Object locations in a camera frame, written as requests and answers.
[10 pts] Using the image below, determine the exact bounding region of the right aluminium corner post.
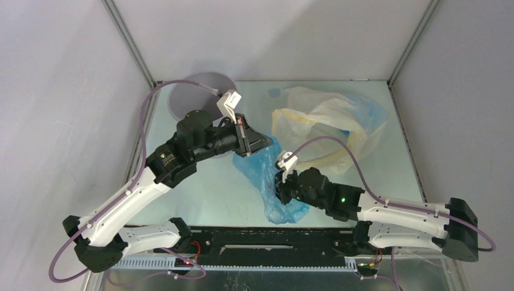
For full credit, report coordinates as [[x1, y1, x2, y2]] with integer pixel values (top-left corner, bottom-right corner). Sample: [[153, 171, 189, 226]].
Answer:
[[387, 0, 441, 88]]

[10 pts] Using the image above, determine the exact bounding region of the aluminium frame front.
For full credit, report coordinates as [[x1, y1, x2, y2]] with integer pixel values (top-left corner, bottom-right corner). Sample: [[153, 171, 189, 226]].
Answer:
[[82, 249, 470, 290]]

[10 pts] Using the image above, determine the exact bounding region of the grey plastic trash bin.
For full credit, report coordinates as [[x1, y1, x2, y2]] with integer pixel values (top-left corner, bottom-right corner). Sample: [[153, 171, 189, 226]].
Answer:
[[167, 72, 237, 127]]

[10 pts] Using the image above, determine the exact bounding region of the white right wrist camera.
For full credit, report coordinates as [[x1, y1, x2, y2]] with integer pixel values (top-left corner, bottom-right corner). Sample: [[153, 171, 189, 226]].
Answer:
[[275, 150, 298, 183]]

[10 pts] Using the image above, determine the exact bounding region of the yellowish translucent trash bag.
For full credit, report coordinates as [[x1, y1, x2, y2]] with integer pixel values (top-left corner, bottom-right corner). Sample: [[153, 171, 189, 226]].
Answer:
[[272, 87, 389, 175]]

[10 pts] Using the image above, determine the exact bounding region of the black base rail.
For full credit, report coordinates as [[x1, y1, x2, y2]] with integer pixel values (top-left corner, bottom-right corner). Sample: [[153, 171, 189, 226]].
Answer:
[[171, 226, 382, 269]]

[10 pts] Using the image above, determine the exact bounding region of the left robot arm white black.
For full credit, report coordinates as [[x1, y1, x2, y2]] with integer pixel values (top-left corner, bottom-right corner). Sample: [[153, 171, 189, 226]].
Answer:
[[62, 110, 273, 273]]

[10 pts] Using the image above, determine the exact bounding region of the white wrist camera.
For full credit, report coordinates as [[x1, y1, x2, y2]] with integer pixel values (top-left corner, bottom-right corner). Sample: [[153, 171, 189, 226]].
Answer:
[[275, 150, 298, 183], [216, 90, 242, 124]]

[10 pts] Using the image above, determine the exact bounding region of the blue translucent trash bag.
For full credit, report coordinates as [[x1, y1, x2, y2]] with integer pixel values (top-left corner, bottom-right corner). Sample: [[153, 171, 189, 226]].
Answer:
[[232, 136, 310, 225]]

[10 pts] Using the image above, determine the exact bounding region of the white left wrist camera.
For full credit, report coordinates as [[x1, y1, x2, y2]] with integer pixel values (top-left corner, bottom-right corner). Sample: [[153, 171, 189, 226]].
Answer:
[[216, 90, 242, 124]]

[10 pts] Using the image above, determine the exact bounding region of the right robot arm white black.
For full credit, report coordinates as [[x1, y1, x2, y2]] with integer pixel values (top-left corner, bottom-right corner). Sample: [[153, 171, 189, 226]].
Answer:
[[274, 168, 479, 263]]

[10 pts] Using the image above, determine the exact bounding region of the left aluminium corner post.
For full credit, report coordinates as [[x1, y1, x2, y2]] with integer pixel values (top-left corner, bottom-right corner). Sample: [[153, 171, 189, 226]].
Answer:
[[101, 0, 156, 89]]

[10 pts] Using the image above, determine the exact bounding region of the aluminium corner post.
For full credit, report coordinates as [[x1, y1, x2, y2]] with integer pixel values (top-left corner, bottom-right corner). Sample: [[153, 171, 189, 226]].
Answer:
[[101, 0, 156, 89], [387, 0, 441, 88]]

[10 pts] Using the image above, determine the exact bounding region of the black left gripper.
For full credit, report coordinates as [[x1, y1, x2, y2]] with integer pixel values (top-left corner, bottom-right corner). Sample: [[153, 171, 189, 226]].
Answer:
[[192, 113, 273, 162]]

